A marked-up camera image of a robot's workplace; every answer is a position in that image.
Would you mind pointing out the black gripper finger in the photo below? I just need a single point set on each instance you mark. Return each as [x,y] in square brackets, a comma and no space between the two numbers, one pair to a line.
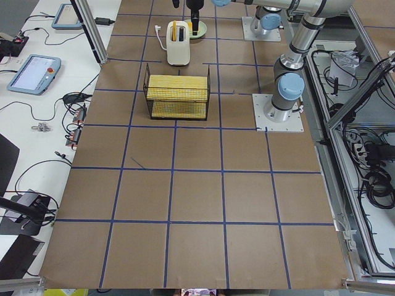
[195,21]

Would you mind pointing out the cream white toaster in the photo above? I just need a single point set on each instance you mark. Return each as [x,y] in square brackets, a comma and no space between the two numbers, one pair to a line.
[178,52]

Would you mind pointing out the light green plate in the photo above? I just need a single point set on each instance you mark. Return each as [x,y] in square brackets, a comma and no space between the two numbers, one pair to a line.
[202,29]

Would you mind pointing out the yellow toast slice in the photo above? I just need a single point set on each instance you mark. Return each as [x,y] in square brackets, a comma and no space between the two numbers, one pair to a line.
[174,30]

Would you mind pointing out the black power adapter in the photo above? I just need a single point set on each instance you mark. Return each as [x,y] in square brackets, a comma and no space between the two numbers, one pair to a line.
[103,21]

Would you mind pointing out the yellow woven mat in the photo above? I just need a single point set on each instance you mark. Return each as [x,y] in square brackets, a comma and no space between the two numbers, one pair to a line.
[177,89]

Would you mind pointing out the far blue teach pendant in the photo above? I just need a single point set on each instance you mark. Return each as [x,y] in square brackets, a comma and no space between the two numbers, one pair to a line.
[66,19]

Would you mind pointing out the blue teach pendant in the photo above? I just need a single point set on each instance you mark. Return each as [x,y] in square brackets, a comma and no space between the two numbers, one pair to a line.
[66,19]
[35,75]

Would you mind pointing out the crumpled white paper bag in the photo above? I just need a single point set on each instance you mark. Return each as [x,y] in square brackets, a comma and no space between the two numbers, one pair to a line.
[343,67]

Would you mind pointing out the near blue teach pendant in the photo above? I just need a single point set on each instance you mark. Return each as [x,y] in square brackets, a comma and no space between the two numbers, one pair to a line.
[35,75]

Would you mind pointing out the black electronics box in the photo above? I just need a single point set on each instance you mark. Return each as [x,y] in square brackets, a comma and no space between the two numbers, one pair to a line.
[12,46]

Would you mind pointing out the small metal clamp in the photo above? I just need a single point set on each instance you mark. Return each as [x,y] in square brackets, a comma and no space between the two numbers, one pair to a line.
[41,127]

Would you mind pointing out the aluminium frame post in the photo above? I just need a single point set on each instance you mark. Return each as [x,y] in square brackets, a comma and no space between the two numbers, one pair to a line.
[85,17]

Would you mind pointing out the circuit board with wires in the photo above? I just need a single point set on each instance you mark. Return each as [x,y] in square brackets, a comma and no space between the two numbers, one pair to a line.
[74,129]

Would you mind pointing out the aluminium side rail frame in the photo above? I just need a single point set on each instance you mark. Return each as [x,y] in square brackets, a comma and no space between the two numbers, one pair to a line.
[358,133]

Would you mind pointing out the black camera stand base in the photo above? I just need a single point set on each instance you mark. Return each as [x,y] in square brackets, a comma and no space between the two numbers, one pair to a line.
[27,213]

